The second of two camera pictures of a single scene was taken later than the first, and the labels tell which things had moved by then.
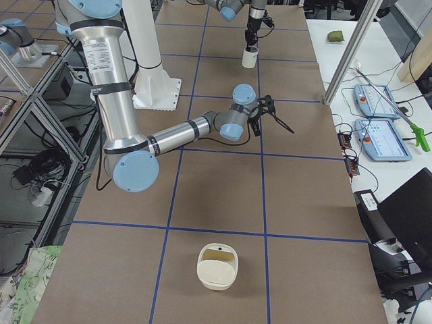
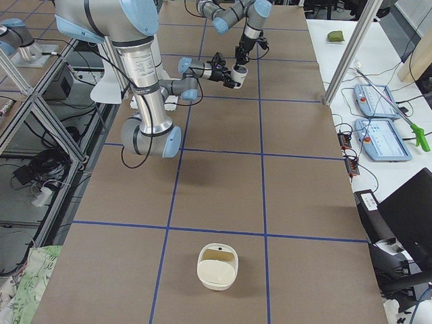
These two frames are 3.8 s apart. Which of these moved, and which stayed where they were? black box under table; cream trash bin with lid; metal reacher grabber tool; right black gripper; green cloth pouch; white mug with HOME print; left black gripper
Moved: white mug with HOME print; left black gripper; right black gripper
Stayed: metal reacher grabber tool; cream trash bin with lid; green cloth pouch; black box under table
